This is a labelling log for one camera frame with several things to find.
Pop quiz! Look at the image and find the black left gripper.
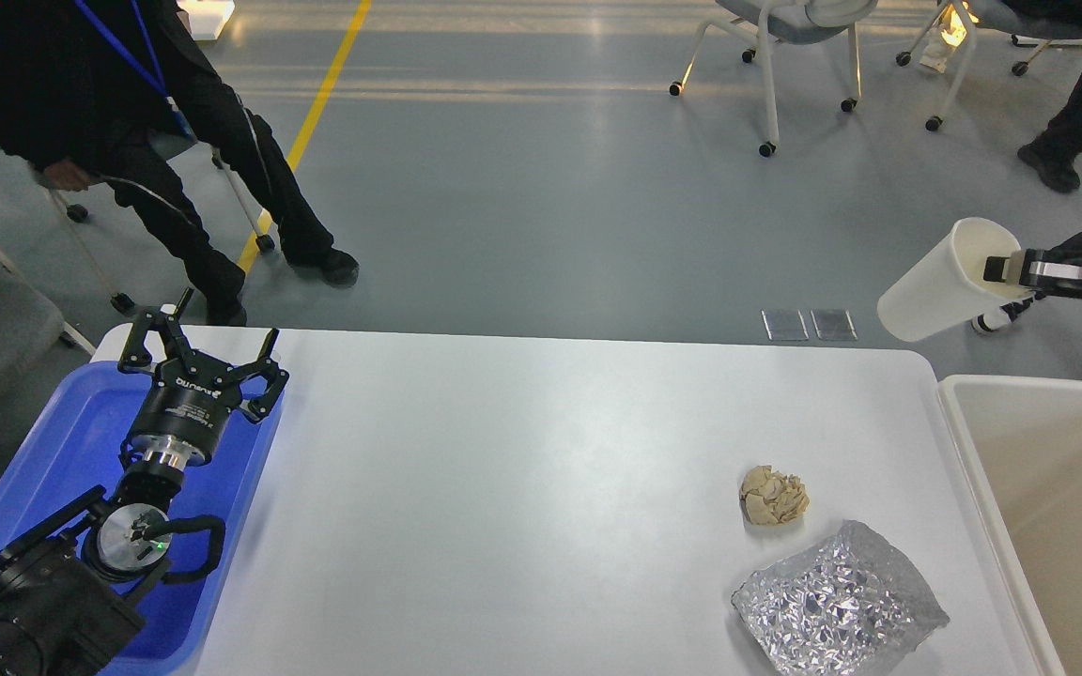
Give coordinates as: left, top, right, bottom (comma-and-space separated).
117, 287, 290, 467

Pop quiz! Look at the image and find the white paper cup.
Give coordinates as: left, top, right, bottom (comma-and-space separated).
876, 217, 1029, 342

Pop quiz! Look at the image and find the brown paper ball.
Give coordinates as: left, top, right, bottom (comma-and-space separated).
738, 465, 812, 526

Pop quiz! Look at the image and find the aluminium foil sheet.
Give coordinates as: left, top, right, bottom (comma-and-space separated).
731, 519, 951, 675

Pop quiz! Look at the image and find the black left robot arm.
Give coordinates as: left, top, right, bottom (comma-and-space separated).
0, 305, 289, 675

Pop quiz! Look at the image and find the blue plastic tray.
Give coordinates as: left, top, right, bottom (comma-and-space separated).
0, 362, 282, 675

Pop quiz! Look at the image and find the beige plastic bin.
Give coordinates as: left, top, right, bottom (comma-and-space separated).
939, 374, 1082, 675

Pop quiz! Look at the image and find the grey chair left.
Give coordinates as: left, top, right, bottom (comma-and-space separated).
29, 131, 276, 315

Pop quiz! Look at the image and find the metal floor plate right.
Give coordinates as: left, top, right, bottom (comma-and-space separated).
812, 309, 858, 342

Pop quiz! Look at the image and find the metal floor plate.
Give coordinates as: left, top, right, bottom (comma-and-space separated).
812, 309, 858, 342
763, 309, 809, 342

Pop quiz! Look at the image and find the white chair right background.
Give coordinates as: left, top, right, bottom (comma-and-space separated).
894, 1, 1082, 132

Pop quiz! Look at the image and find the white chair background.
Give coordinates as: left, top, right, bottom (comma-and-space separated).
894, 1, 1082, 132
669, 1, 878, 158

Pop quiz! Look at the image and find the person in black clothes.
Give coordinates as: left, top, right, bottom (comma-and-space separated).
0, 1, 358, 326

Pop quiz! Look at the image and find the metal floor plate left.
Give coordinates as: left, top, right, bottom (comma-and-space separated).
763, 309, 809, 342

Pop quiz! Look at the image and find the white chair centre background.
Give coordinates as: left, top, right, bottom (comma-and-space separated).
669, 1, 878, 158

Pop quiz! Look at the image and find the blue lanyard with badge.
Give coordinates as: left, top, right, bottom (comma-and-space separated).
71, 0, 196, 142

